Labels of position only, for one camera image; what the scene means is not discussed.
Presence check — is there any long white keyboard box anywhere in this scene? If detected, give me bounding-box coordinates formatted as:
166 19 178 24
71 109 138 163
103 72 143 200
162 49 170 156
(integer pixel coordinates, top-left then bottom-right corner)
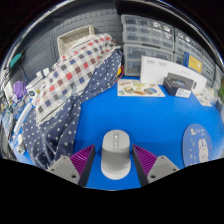
139 54 208 96

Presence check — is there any red blue checked cloth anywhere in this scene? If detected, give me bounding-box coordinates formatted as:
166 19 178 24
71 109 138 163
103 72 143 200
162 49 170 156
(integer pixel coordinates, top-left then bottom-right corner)
34 32 119 126

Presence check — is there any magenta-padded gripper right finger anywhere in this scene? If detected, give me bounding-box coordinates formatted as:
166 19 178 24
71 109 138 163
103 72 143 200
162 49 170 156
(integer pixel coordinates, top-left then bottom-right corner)
132 143 181 187

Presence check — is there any purple fabric pouch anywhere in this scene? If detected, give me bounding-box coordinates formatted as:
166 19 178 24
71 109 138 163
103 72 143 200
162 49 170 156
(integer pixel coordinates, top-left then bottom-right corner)
13 80 28 101

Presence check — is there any small dark product box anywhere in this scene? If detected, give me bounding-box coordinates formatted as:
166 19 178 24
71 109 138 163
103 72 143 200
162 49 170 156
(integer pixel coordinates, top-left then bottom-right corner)
162 72 195 99

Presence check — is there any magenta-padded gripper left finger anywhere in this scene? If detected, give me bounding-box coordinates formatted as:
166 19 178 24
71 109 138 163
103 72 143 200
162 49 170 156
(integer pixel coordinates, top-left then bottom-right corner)
46 143 97 188

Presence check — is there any navy polka dot cloth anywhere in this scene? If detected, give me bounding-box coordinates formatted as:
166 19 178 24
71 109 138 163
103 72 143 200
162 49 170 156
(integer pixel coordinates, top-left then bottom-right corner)
21 48 124 170

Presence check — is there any white woven basket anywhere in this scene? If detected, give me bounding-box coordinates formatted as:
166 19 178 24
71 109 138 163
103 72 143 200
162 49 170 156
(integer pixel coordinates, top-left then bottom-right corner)
56 24 97 56

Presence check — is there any grey plastic drawer cabinet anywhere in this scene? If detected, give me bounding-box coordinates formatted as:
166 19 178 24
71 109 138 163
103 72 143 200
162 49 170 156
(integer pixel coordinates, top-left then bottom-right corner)
173 28 216 84
120 14 175 77

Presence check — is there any light grey computer mouse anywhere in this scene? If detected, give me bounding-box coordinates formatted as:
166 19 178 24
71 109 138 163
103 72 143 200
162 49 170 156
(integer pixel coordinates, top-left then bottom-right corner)
100 129 132 181

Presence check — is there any yellow card package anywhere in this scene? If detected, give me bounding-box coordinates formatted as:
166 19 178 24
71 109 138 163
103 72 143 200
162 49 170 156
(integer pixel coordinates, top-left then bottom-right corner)
182 51 203 74

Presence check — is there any round rabbit-print mouse pad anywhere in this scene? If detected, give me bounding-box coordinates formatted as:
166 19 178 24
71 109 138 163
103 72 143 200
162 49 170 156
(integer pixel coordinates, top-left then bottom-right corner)
181 123 213 168

